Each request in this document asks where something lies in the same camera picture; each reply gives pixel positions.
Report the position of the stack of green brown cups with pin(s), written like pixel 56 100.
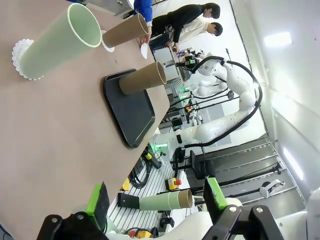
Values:
pixel 160 201

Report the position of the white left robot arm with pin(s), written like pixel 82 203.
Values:
pixel 187 222

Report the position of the yellow emergency stop red button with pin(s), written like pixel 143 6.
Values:
pixel 173 183

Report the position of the person in black sweater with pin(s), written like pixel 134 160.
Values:
pixel 185 17

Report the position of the white paper doily coaster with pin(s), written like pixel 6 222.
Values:
pixel 144 51
pixel 108 49
pixel 18 50

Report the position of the person in white top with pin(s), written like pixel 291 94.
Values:
pixel 195 28

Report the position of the brown tall cup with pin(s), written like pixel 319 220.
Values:
pixel 122 32
pixel 140 80

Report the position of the yellow black switch box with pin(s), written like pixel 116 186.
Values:
pixel 125 185

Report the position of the person's left hand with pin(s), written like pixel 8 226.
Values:
pixel 144 40

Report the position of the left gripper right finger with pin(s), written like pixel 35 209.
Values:
pixel 215 197

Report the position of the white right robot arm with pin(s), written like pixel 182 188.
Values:
pixel 212 128

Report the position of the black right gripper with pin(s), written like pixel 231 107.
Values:
pixel 197 66

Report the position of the black plastic serving tray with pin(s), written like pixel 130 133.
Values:
pixel 130 117

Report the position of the white handheld device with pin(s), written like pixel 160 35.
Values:
pixel 268 190

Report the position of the person's left forearm blue sleeve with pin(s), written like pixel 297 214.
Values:
pixel 148 21

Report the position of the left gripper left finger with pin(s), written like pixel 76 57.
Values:
pixel 98 205

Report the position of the light green tall cup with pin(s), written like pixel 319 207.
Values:
pixel 55 45

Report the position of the person in blue shirt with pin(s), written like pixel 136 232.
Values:
pixel 140 5

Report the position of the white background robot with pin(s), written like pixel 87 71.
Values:
pixel 207 87

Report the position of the yellow emergency stop box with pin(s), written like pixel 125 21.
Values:
pixel 142 233

